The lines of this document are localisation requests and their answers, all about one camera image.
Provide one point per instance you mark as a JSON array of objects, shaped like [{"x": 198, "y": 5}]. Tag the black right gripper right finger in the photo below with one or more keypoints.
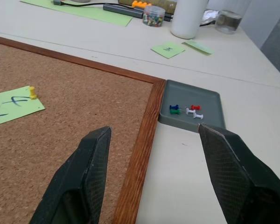
[{"x": 238, "y": 177}]

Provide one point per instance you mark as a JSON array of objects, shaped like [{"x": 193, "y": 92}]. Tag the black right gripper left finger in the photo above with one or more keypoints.
[{"x": 84, "y": 177}]

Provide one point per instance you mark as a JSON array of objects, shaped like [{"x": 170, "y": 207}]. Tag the wood-framed cork board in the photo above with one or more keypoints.
[{"x": 67, "y": 112}]

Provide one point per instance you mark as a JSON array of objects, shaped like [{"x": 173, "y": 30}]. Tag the white push pin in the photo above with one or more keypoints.
[
  {"x": 190, "y": 111},
  {"x": 198, "y": 116}
]

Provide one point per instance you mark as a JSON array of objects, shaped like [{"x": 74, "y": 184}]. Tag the red push pin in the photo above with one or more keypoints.
[{"x": 195, "y": 107}]

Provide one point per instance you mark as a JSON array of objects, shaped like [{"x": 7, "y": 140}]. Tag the green push pin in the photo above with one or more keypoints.
[{"x": 174, "y": 112}]

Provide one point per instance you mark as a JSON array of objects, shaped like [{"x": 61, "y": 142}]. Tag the blue push pin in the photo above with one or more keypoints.
[{"x": 174, "y": 107}]

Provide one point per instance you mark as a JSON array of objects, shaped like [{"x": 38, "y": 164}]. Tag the yellow push pin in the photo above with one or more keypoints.
[{"x": 32, "y": 92}]

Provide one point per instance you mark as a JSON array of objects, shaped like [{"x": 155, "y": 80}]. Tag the green handwritten paper note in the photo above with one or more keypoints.
[{"x": 11, "y": 105}]

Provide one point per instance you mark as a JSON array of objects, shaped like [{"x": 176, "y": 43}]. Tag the small green sticky note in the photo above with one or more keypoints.
[{"x": 168, "y": 49}]

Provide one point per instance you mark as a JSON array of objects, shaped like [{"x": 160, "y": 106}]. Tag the clear jar of push pins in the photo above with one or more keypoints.
[{"x": 153, "y": 16}]

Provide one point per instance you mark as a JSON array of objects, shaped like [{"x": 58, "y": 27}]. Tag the grey plastic tray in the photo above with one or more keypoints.
[{"x": 196, "y": 98}]

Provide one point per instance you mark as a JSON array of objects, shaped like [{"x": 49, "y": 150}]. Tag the folded green paper slip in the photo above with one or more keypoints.
[{"x": 198, "y": 47}]

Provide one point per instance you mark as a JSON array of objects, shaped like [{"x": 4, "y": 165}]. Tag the clear glass jar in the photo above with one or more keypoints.
[{"x": 228, "y": 21}]

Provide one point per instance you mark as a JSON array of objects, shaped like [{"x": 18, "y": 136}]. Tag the crumpled white paper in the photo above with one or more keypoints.
[{"x": 208, "y": 16}]

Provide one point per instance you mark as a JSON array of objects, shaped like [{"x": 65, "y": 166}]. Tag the large green paper sheet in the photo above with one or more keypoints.
[{"x": 88, "y": 11}]

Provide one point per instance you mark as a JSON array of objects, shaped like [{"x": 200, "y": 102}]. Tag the white cylindrical bottle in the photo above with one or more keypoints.
[{"x": 187, "y": 18}]

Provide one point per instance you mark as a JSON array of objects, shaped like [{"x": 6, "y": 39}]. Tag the dark grey usb hub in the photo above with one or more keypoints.
[{"x": 123, "y": 9}]

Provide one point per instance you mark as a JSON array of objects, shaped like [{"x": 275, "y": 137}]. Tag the orange toy brick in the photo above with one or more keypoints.
[{"x": 141, "y": 4}]

